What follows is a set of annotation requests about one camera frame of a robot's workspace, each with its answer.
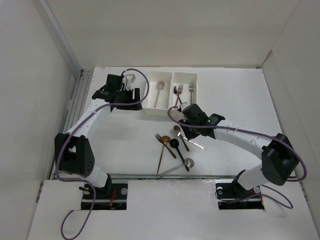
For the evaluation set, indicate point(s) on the silver fork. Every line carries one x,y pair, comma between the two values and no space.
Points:
172,131
191,91

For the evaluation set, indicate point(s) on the black fork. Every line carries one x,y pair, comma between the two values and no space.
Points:
178,95

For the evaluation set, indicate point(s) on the copper spoon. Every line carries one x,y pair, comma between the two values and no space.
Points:
160,159

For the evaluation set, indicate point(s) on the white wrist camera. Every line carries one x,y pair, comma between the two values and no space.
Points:
183,105
128,80

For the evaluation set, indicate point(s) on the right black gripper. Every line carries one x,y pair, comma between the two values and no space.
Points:
189,135

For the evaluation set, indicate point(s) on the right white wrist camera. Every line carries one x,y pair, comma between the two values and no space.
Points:
183,105

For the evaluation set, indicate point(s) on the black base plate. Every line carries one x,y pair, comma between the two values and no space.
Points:
225,191
105,193

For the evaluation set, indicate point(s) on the beige spoon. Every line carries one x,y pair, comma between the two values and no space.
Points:
160,86

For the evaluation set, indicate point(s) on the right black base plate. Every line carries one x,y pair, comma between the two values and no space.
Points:
225,191

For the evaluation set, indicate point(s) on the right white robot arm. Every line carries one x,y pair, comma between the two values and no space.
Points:
277,160

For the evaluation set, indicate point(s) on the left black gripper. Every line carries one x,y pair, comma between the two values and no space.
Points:
129,92

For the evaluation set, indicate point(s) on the copper fork in pile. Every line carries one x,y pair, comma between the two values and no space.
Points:
166,145

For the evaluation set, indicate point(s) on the silver spoon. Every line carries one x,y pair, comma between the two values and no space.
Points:
187,163

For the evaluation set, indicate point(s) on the left white plastic bin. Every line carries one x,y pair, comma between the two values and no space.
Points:
159,96

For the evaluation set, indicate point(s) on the white plastic bin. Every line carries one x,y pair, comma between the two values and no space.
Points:
184,79
159,96

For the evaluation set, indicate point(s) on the brown spoon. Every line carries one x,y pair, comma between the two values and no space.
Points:
178,129

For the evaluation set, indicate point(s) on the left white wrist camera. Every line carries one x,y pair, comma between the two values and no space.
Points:
128,80

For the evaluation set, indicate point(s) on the black spoon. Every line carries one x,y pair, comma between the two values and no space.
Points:
174,143

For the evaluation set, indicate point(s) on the right white plastic bin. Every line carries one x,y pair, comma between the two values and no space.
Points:
184,79

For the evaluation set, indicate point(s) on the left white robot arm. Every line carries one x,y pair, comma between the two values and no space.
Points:
73,151

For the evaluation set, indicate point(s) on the aluminium rail frame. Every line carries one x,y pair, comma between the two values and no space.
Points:
76,101

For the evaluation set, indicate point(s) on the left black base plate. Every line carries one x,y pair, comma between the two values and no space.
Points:
105,193

